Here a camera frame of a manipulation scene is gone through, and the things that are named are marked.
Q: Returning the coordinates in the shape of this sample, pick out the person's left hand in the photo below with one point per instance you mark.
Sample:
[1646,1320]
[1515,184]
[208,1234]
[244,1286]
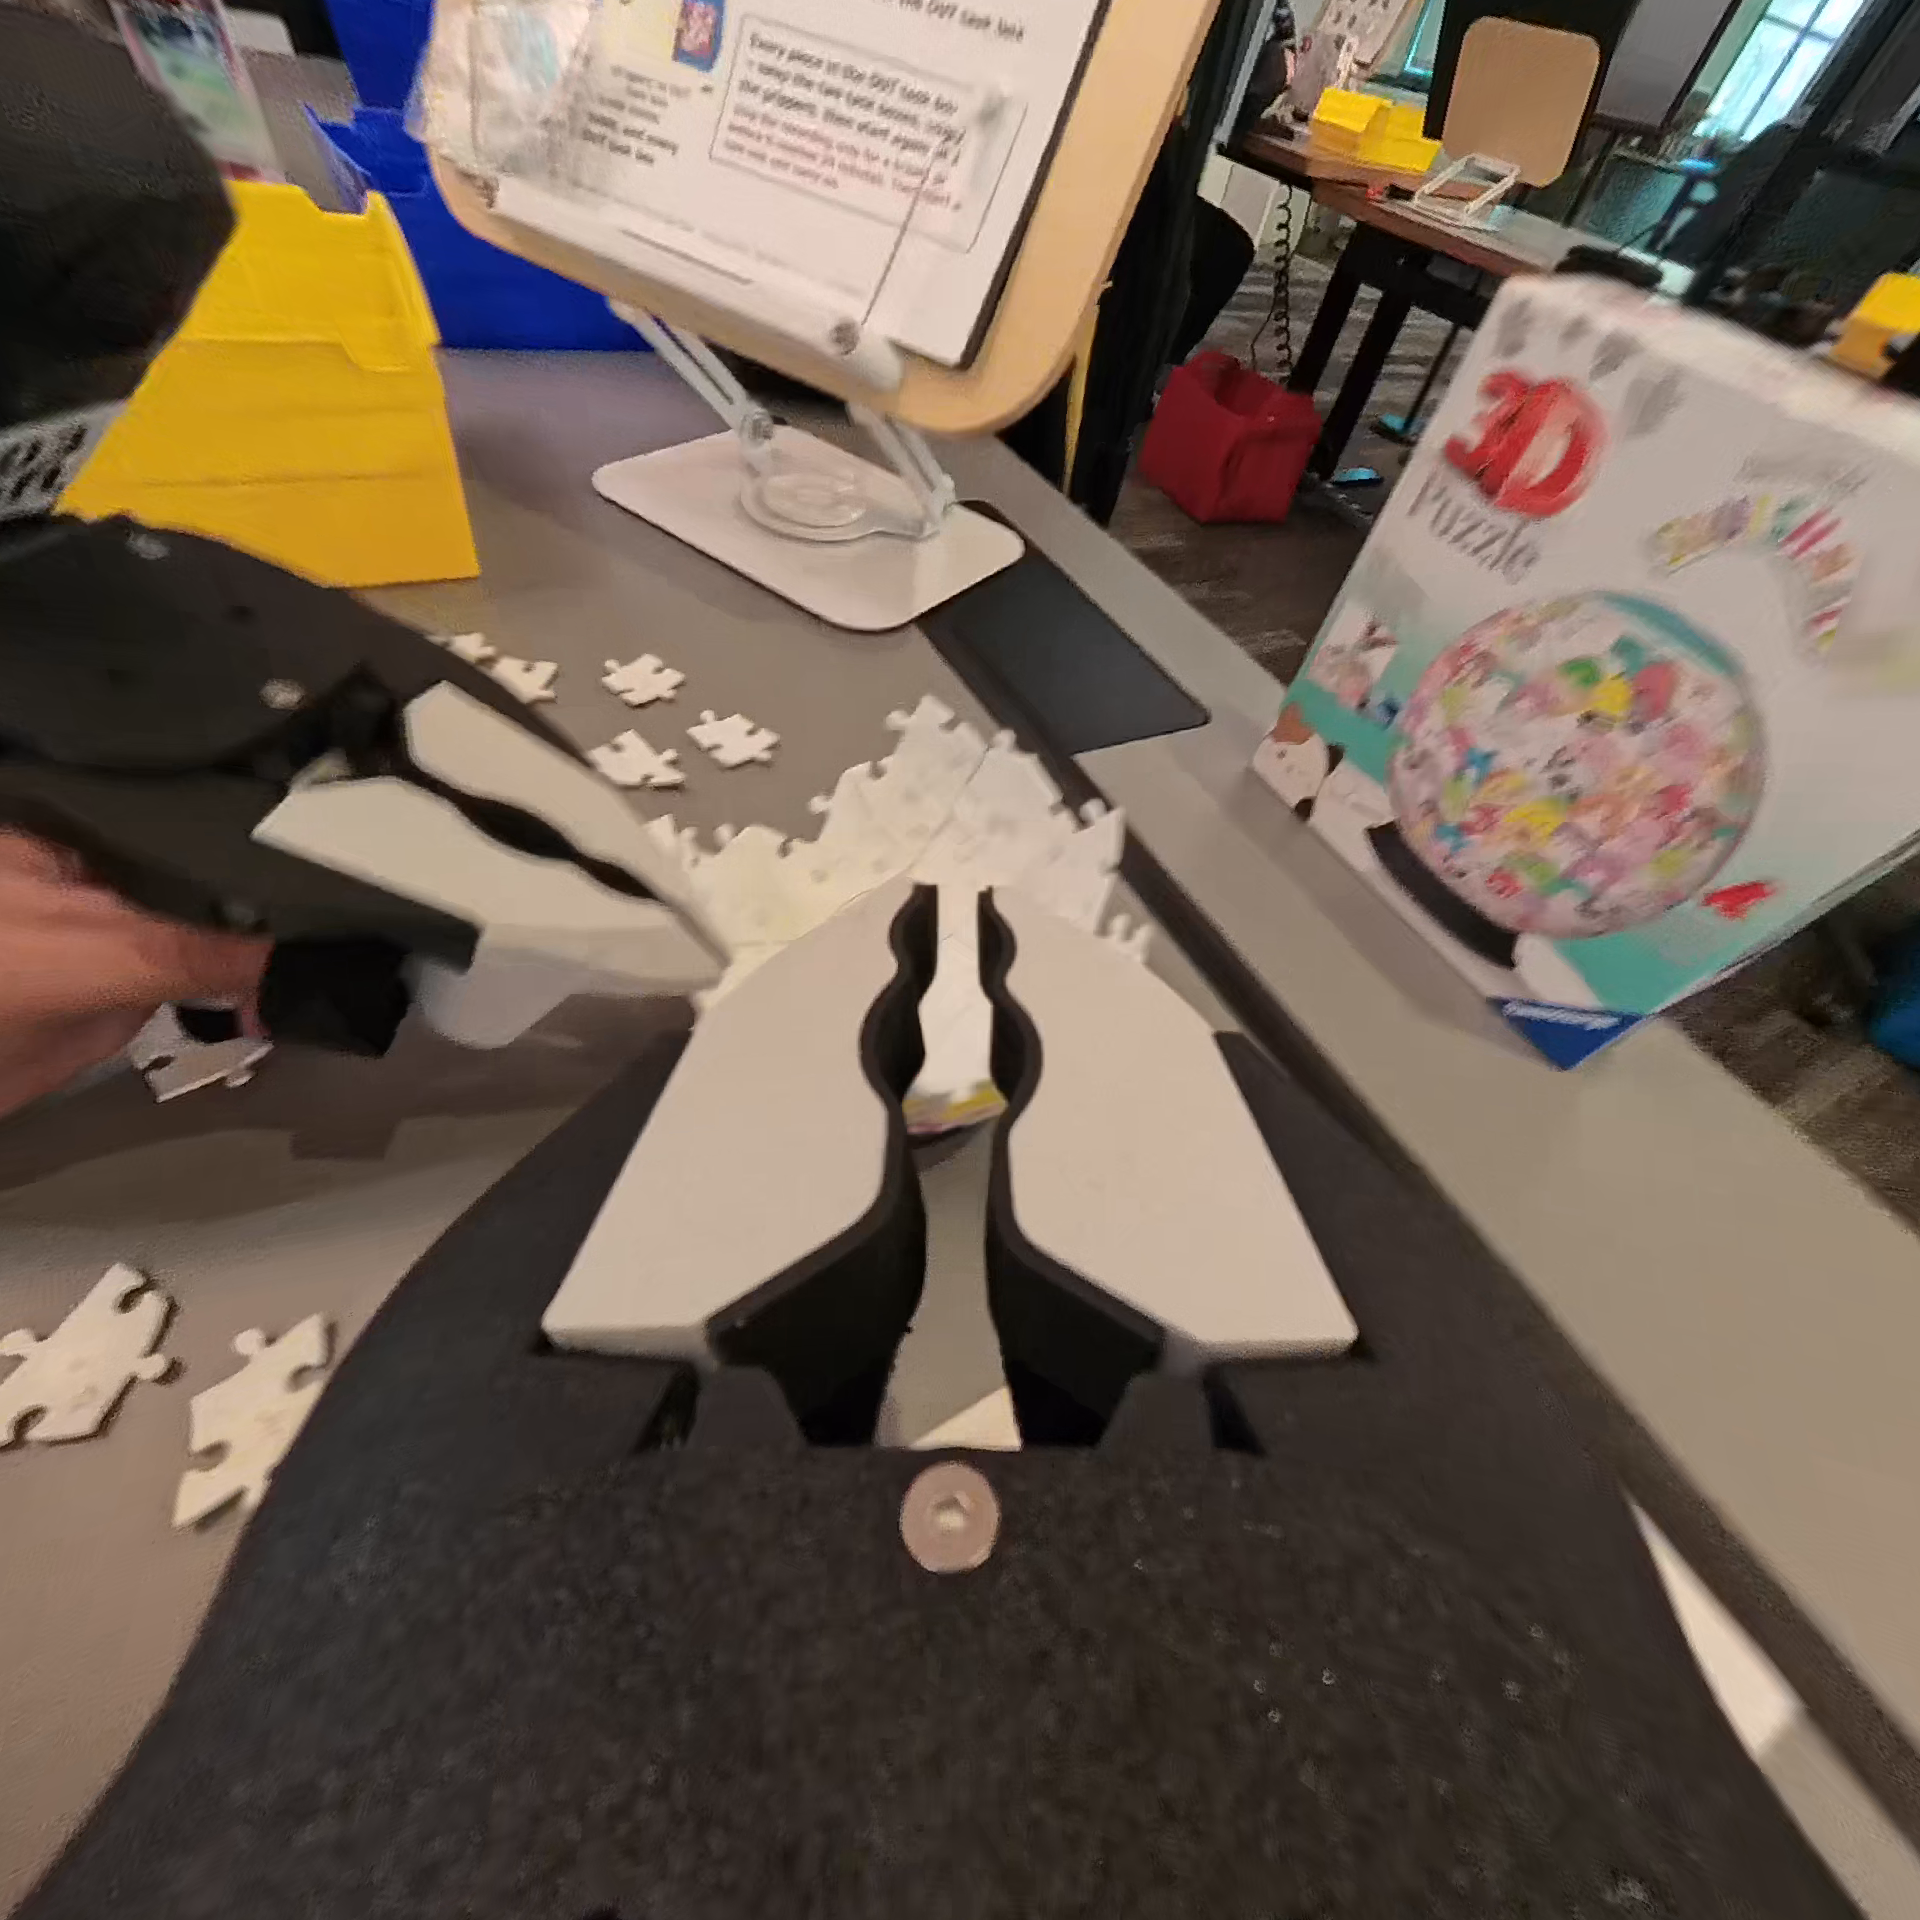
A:
[91,975]

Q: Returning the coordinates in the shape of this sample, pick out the brown wooden desk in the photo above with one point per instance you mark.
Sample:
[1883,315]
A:
[1319,187]

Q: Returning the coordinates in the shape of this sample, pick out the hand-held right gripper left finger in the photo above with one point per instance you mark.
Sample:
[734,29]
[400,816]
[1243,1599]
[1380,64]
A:
[705,1201]

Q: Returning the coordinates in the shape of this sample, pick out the printed cardboard puzzle box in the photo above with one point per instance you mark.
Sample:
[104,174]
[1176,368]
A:
[1576,674]

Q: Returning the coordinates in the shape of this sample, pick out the blue plastic bin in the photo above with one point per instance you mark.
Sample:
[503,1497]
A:
[494,285]

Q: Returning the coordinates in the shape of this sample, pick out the black office chair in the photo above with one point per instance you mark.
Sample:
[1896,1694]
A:
[1172,299]

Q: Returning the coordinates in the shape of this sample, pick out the white curved jigsaw piece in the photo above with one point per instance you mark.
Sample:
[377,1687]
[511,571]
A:
[248,1418]
[77,1358]

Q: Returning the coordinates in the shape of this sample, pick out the yellow parts bin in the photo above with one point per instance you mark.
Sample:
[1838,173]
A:
[1373,134]

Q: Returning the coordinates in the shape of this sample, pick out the scattered pile of puzzle pieces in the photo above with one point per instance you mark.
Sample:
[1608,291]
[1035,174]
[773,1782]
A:
[644,677]

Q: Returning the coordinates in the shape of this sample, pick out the red fabric bag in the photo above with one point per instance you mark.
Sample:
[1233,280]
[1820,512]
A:
[1231,441]

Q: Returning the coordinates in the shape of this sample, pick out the half-built colourful puzzle ball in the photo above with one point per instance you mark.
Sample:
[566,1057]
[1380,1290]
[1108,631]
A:
[901,810]

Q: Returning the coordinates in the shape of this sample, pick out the black rounded table panel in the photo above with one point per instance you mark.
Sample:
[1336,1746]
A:
[1065,661]

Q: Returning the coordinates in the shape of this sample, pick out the small wooden document stand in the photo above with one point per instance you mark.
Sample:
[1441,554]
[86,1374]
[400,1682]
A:
[1523,98]

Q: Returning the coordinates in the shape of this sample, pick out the wooden document stand board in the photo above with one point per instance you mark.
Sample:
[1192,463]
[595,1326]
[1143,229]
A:
[1049,330]

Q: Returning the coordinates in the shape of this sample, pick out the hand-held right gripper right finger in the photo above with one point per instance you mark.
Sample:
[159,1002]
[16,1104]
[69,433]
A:
[1184,1201]

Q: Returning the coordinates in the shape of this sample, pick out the white round object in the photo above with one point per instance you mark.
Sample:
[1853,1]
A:
[819,504]

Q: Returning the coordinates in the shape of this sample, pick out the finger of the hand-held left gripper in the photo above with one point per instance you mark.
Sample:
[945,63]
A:
[389,855]
[511,751]

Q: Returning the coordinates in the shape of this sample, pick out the yellow plastic bin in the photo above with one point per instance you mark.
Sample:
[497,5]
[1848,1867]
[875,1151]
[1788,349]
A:
[284,421]

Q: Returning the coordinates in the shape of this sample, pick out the printed instruction sheet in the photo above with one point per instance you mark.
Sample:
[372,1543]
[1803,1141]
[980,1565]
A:
[840,150]

